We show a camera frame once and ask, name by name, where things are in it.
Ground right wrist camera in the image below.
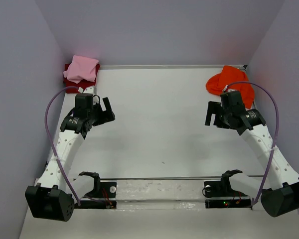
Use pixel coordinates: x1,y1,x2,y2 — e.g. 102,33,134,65
223,85,233,93

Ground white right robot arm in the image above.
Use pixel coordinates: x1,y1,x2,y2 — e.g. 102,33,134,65
202,91,299,217

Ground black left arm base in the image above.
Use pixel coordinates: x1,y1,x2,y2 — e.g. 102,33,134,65
75,181,117,210

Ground pink folded t shirt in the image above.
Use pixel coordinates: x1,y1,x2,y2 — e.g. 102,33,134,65
63,55,99,84

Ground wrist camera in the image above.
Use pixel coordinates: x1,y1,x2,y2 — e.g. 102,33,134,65
83,86,97,95
223,85,233,93

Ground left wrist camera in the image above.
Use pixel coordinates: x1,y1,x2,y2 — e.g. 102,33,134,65
83,86,97,95

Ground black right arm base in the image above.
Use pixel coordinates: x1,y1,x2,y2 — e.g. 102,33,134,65
202,181,251,209

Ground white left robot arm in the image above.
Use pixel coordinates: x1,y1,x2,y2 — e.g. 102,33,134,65
25,93,115,222

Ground dark red folded t shirt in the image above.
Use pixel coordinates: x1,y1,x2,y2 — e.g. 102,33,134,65
63,64,100,94

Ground orange t shirt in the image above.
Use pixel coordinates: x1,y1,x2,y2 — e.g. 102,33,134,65
205,65,256,110

